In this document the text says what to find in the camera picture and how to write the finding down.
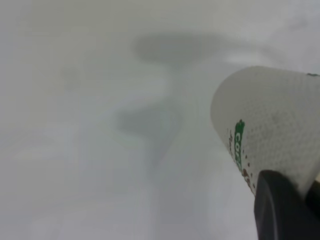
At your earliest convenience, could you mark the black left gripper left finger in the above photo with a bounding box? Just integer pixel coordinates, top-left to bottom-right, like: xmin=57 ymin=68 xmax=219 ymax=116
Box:
xmin=253 ymin=169 xmax=320 ymax=240

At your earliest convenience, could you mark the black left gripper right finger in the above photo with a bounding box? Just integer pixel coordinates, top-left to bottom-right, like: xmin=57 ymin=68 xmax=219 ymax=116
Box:
xmin=305 ymin=181 xmax=320 ymax=218

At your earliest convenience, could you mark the white paper cup green print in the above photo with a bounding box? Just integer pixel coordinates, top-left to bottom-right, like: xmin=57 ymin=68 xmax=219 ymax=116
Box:
xmin=209 ymin=65 xmax=320 ymax=197

